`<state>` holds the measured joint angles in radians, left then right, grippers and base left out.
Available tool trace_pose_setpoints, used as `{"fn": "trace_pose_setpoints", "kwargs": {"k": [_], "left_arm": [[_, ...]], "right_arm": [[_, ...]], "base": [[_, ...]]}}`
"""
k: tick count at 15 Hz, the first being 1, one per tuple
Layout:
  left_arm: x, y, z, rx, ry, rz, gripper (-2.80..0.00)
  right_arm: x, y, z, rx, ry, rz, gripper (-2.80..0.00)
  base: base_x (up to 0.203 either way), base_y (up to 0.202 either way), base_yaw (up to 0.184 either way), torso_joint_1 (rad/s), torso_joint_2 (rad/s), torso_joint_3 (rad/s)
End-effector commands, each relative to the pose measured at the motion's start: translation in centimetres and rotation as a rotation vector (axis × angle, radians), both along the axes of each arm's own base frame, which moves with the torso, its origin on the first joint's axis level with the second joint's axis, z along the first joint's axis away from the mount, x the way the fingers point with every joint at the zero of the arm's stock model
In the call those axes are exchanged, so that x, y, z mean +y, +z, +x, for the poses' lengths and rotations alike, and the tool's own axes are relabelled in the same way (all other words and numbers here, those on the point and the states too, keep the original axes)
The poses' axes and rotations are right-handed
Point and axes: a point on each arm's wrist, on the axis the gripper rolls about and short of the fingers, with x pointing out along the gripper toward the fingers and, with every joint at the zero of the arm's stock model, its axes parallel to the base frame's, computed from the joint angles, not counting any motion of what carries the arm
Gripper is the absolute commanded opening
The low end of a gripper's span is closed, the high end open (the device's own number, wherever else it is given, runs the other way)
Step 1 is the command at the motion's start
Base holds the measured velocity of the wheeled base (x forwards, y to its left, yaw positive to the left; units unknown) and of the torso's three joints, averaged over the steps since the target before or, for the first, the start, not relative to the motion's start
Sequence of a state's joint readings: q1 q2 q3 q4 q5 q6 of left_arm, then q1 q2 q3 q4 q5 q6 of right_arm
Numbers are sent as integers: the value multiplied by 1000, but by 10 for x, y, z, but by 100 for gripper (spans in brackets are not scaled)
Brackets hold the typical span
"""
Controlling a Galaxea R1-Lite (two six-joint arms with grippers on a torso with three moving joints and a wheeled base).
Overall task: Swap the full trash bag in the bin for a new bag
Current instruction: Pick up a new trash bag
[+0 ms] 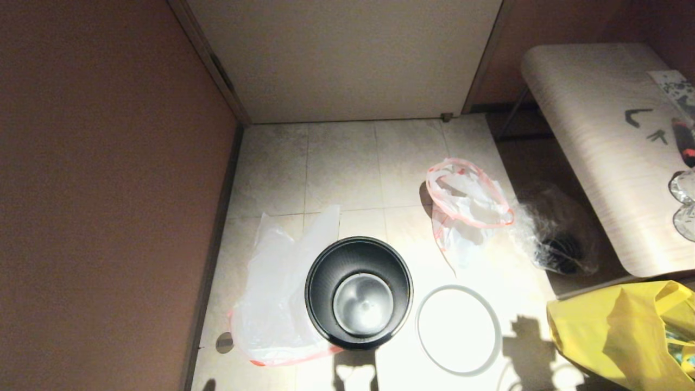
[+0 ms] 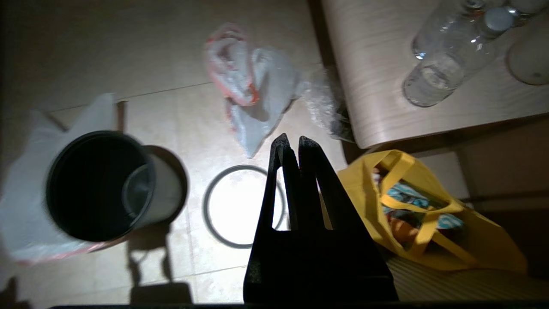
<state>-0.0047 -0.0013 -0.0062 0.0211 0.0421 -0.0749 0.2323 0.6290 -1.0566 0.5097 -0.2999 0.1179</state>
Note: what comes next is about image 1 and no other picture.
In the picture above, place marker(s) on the new white red-edged trash bag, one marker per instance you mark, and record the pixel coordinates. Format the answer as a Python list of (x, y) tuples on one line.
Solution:
[(271, 304)]

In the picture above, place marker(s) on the black round trash bin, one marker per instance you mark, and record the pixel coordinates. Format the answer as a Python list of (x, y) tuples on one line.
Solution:
[(358, 255)]

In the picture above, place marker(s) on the yellow plastic bag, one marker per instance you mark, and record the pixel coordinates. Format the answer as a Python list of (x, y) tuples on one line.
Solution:
[(608, 336)]

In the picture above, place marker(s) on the white door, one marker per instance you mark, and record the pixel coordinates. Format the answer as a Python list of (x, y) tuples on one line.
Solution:
[(347, 54)]

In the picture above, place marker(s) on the round metal floor drain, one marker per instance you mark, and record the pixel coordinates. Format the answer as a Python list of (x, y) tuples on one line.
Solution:
[(222, 342)]

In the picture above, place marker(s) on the light wood table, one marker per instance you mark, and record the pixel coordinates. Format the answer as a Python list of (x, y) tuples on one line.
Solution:
[(597, 136)]

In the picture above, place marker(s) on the clear glass cup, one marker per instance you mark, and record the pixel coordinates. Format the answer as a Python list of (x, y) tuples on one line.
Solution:
[(684, 187), (687, 224)]

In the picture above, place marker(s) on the black and red tool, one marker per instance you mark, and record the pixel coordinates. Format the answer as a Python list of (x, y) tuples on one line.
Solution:
[(687, 145)]

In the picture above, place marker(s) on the white patterned paper sheet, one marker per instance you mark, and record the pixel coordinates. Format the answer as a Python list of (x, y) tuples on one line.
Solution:
[(676, 84)]

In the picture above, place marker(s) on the green patterned packet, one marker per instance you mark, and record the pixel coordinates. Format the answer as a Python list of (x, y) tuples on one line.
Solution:
[(681, 350)]

